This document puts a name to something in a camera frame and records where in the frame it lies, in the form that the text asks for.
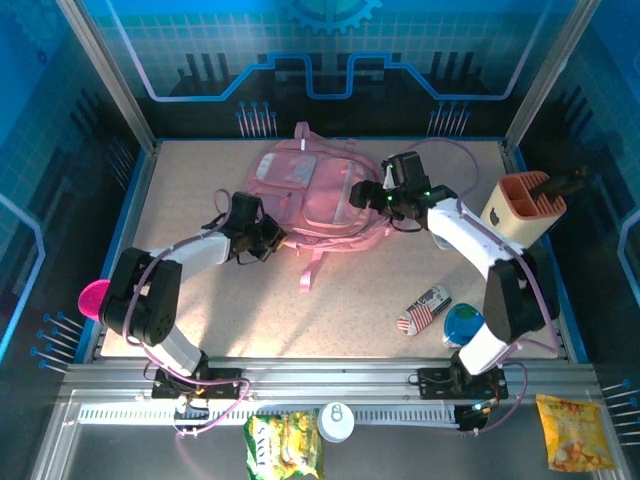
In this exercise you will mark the pink student backpack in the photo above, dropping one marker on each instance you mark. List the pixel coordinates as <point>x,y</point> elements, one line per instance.
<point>320,200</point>

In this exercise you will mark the light blue case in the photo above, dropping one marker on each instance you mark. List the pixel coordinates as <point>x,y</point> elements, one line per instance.
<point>441,243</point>

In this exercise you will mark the green snack bag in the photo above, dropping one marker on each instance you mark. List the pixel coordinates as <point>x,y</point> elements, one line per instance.
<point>280,445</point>

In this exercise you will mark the yellow snack bag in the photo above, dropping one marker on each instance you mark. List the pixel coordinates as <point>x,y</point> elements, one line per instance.
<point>572,435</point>

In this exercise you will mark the flag print pencil case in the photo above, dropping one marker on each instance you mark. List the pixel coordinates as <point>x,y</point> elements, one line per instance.
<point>425,312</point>

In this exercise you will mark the beige orange-top pen holder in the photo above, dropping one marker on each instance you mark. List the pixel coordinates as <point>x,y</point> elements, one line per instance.
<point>520,215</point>

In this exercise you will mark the blue green globe pouch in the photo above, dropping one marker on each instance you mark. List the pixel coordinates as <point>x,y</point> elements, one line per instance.
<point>462,320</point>

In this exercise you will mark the black tool in holder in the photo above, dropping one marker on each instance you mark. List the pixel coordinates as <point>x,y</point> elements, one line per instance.
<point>565,185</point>

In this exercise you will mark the magenta plastic cup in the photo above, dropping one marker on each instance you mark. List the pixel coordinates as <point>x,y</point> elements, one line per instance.
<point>90,300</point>

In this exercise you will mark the black controller board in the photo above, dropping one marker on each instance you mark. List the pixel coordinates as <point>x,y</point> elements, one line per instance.
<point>472,417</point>

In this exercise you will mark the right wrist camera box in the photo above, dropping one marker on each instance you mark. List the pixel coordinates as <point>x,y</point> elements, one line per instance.
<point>410,170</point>

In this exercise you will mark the aluminium rail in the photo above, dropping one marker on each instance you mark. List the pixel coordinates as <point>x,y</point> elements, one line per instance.
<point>325,375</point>

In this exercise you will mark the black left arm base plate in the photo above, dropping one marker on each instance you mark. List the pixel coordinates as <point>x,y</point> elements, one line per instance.
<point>225,385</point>

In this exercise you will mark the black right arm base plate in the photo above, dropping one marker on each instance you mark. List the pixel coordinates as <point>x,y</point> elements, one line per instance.
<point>435,385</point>

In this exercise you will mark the aluminium frame post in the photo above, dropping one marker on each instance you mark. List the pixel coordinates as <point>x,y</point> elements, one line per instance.
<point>547,75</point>
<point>110,75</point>

